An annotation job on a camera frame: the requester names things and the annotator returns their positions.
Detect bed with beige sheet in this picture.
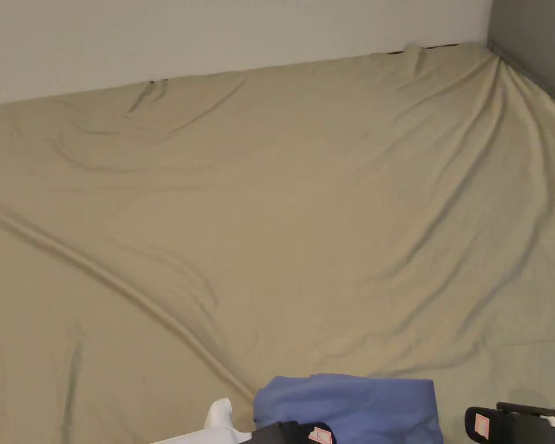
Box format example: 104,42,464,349
0,42,555,444

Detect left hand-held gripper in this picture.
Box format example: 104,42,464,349
150,397,336,444

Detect blue garment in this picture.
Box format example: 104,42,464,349
253,373,445,444

